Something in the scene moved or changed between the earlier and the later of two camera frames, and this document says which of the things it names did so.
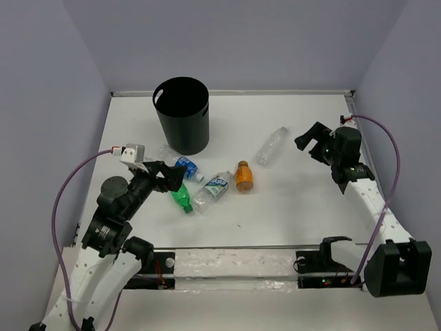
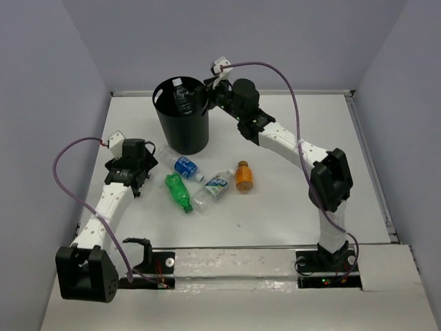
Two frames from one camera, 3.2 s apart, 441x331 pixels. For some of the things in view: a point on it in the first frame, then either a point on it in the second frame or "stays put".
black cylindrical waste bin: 182,105 stays put
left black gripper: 173,177 -> 149,162
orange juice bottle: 244,177 stays put
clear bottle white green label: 213,189 stays put
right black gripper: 317,132 -> 209,92
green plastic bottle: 182,198 stays put
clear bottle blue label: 169,154 stays put
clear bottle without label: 271,147 -> 179,92
